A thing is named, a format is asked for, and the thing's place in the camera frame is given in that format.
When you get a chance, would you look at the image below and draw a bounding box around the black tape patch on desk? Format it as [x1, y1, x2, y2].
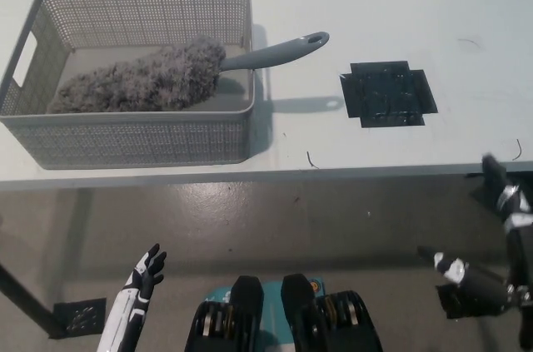
[339, 60, 438, 129]

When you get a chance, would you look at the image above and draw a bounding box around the grey perforated plastic basket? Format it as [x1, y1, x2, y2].
[0, 0, 257, 171]

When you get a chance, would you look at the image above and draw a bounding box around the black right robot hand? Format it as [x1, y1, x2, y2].
[417, 153, 533, 349]

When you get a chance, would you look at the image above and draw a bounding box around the black table leg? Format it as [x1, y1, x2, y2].
[0, 262, 64, 340]

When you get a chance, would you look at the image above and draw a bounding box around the grey fluffy duster with handle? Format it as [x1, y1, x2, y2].
[46, 31, 331, 114]

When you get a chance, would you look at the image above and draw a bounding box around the white and black left hand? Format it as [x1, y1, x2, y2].
[96, 243, 168, 352]

